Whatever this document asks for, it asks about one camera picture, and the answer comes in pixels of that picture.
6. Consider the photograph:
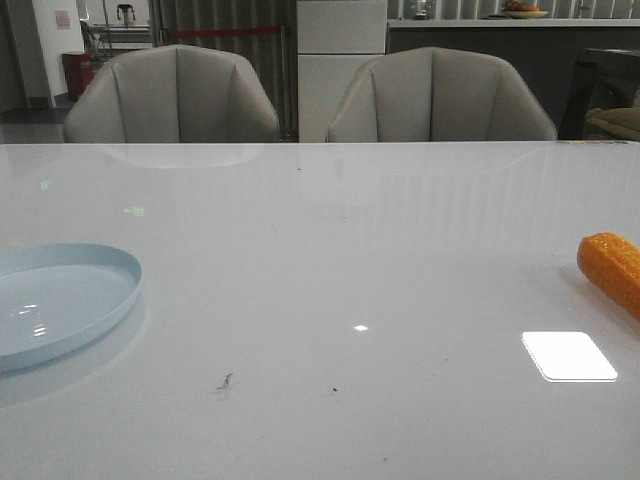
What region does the orange toy corn cob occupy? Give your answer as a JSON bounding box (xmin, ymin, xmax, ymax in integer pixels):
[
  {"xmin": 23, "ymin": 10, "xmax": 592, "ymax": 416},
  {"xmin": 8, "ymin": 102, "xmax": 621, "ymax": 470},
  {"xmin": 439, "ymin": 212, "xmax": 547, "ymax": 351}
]
[{"xmin": 577, "ymin": 232, "xmax": 639, "ymax": 320}]

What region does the beige upholstered chair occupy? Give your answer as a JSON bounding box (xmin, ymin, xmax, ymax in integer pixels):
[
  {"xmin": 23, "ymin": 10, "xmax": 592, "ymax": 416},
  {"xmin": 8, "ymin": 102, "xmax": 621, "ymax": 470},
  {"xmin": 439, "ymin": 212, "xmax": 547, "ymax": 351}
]
[
  {"xmin": 325, "ymin": 47, "xmax": 557, "ymax": 143},
  {"xmin": 63, "ymin": 45, "xmax": 280, "ymax": 143}
]

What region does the white cabinet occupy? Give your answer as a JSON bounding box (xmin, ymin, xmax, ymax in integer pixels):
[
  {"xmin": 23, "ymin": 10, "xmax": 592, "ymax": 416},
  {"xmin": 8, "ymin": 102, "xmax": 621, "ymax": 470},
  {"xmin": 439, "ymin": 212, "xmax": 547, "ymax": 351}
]
[{"xmin": 297, "ymin": 1, "xmax": 387, "ymax": 143}]

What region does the right beige upholstered chair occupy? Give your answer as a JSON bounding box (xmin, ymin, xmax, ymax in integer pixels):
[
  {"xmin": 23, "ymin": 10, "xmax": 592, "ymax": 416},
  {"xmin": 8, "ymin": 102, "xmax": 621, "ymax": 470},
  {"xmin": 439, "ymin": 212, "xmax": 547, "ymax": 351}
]
[{"xmin": 325, "ymin": 47, "xmax": 557, "ymax": 143}]

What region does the fruit bowl on counter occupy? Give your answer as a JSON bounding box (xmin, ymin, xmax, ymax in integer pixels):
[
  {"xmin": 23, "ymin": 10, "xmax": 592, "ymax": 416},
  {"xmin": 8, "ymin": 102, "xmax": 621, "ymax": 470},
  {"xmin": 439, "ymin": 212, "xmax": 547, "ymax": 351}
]
[{"xmin": 502, "ymin": 0, "xmax": 548, "ymax": 19}]

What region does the light blue round plate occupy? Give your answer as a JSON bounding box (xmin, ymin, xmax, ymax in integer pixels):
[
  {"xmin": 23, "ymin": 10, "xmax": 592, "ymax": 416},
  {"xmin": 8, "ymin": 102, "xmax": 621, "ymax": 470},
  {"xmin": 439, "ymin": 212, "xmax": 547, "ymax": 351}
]
[{"xmin": 1, "ymin": 243, "xmax": 143, "ymax": 373}]

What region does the red trash bin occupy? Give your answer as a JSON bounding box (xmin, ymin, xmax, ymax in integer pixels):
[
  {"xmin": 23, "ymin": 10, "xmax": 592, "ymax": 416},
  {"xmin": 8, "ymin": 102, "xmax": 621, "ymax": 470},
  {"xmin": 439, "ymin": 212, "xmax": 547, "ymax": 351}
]
[{"xmin": 61, "ymin": 52, "xmax": 94, "ymax": 100}]

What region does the pink wall notice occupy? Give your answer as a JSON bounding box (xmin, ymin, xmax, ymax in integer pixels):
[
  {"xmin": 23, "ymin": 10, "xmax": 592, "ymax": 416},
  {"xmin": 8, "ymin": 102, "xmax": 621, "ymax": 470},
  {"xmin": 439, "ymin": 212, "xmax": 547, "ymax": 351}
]
[{"xmin": 54, "ymin": 10, "xmax": 70, "ymax": 30}]

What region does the left beige upholstered chair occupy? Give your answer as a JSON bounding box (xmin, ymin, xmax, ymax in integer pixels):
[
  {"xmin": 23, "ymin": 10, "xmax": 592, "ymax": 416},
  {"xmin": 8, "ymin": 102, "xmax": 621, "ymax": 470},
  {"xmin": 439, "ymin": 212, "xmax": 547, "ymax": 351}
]
[{"xmin": 63, "ymin": 45, "xmax": 280, "ymax": 143}]

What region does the grey counter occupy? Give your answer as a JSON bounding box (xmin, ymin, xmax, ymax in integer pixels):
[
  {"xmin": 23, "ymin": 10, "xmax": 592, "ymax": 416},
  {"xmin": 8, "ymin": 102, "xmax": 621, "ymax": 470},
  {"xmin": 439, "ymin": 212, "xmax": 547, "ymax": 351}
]
[{"xmin": 386, "ymin": 19, "xmax": 639, "ymax": 131}]

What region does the red barrier belt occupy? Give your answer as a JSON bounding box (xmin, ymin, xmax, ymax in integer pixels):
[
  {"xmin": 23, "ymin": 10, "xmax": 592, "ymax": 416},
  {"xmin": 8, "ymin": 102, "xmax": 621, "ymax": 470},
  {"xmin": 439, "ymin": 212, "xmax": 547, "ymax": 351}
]
[{"xmin": 168, "ymin": 26, "xmax": 280, "ymax": 39}]

